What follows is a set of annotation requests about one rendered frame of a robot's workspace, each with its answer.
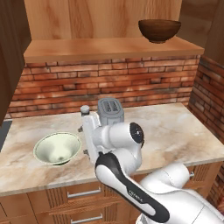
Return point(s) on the dark brown tall cupboard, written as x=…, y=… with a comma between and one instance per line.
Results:
x=11, y=55

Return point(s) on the grey toaster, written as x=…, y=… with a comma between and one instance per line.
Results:
x=110, y=112

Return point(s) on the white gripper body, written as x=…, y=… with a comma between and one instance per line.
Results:
x=92, y=134

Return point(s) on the wooden drawer front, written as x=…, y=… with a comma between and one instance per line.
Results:
x=87, y=214
x=84, y=188

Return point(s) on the dark brown wooden bowl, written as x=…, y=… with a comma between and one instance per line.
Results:
x=159, y=30

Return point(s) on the wooden cupboard door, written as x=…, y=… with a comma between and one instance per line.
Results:
x=204, y=178
x=29, y=208

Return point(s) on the brown wall cupboard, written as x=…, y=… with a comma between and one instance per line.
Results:
x=208, y=26

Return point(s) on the light wooden shelf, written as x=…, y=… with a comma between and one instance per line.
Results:
x=110, y=48

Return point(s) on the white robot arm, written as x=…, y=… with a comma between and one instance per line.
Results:
x=178, y=201

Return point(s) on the dark grey hob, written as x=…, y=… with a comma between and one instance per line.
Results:
x=4, y=135

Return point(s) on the pale green bowl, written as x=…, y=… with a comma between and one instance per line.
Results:
x=57, y=148

